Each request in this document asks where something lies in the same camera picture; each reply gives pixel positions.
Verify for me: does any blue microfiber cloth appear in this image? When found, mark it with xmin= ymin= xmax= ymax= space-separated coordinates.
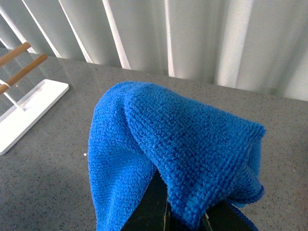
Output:
xmin=88 ymin=82 xmax=265 ymax=231

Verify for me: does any white pleated curtain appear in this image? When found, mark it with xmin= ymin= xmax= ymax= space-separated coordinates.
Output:
xmin=0 ymin=0 xmax=308 ymax=101

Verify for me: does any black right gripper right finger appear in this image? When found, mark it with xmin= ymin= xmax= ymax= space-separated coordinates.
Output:
xmin=201 ymin=201 xmax=253 ymax=231

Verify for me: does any upper wooden rack rod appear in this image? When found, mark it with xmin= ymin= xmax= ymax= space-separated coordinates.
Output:
xmin=0 ymin=42 xmax=31 ymax=67

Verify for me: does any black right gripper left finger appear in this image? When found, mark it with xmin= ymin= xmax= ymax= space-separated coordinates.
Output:
xmin=123 ymin=171 xmax=170 ymax=231

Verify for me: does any lower wooden rack rod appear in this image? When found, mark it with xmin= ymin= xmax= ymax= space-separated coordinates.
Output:
xmin=0 ymin=54 xmax=48 ymax=94

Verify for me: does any white towel rack base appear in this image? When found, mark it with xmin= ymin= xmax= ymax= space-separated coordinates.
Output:
xmin=0 ymin=79 xmax=69 ymax=155

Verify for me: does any wooden rack rod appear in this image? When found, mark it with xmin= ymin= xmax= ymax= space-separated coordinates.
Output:
xmin=0 ymin=54 xmax=48 ymax=94
xmin=0 ymin=42 xmax=31 ymax=67

